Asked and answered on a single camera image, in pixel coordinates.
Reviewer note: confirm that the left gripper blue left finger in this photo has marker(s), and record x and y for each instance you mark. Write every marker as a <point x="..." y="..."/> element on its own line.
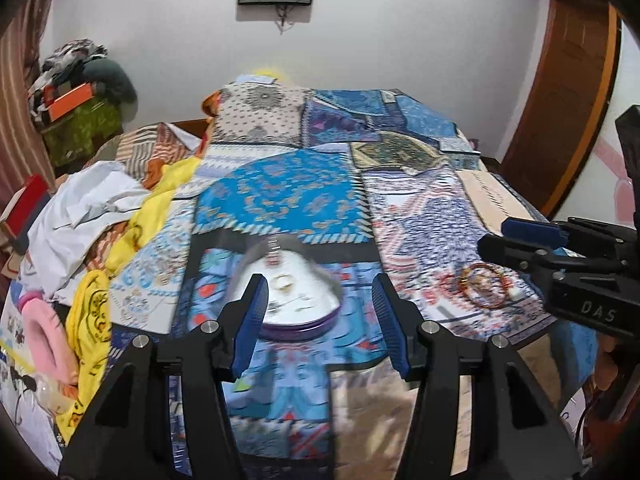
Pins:
<point x="252" y="306"/>

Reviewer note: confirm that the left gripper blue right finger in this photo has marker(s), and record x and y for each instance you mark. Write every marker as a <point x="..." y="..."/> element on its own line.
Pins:
<point x="387" y="308"/>

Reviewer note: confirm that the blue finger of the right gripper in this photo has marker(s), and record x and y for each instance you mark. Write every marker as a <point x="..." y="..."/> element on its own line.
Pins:
<point x="526" y="257"/>
<point x="544" y="234"/>

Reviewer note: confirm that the blue patchwork bed cover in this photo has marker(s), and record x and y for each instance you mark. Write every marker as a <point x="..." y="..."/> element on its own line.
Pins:
<point x="370" y="181"/>

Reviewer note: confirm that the brown wooden wardrobe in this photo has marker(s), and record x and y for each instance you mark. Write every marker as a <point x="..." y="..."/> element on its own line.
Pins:
<point x="567" y="103"/>

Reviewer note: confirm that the yellow printed cloth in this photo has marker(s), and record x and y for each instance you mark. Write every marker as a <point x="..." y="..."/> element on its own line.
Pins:
<point x="88" y="325"/>

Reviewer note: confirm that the striped orange brown pillow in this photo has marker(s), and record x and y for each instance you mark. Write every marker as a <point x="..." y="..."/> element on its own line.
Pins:
<point x="146" y="151"/>

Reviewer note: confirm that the white cloth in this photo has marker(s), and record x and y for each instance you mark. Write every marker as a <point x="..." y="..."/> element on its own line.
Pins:
<point x="84" y="206"/>

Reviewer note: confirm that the pink fluffy slipper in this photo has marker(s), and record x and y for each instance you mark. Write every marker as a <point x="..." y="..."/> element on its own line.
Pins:
<point x="47" y="342"/>

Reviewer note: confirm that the green patterned covered stand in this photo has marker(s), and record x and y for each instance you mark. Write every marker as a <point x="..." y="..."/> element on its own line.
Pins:
<point x="78" y="134"/>

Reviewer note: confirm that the red white box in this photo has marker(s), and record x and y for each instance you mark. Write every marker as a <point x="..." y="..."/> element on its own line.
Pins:
<point x="24" y="205"/>

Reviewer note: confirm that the orange box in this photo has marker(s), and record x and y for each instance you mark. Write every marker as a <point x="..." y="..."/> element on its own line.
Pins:
<point x="69" y="101"/>

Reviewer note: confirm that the striped brown curtain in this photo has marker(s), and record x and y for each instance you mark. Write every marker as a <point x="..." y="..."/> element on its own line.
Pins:
<point x="22" y="149"/>

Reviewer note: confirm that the pile of clothes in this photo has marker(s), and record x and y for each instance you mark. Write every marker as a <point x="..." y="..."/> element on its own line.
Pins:
<point x="80" y="61"/>

